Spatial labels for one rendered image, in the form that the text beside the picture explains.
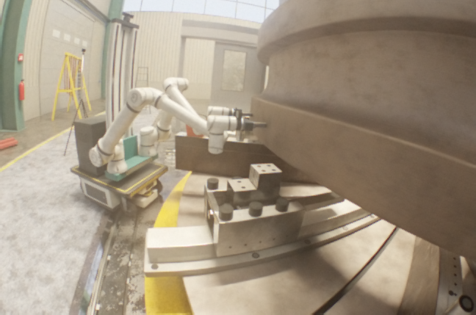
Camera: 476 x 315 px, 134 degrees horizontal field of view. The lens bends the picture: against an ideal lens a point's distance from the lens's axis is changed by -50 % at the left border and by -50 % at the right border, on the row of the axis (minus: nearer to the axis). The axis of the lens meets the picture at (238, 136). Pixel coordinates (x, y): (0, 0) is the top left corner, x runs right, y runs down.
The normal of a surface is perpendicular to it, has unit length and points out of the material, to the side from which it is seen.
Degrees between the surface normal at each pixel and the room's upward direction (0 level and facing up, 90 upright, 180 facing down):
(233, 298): 0
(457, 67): 90
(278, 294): 0
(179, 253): 71
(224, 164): 90
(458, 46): 90
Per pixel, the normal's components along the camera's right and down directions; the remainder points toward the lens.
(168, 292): 0.09, -0.97
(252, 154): -0.07, 0.24
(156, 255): 0.33, -0.06
